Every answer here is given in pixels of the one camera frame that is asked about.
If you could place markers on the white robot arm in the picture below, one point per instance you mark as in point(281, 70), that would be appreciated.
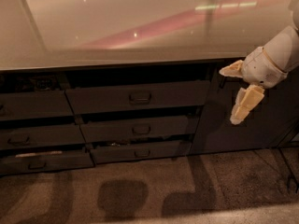
point(283, 49)

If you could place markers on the dark drawer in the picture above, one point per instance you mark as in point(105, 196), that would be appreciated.
point(138, 128)
point(45, 163)
point(143, 151)
point(43, 136)
point(33, 105)
point(136, 97)

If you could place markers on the dark cabinet door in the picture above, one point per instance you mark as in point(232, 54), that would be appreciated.
point(265, 126)

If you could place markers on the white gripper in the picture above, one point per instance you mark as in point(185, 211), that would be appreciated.
point(260, 67)

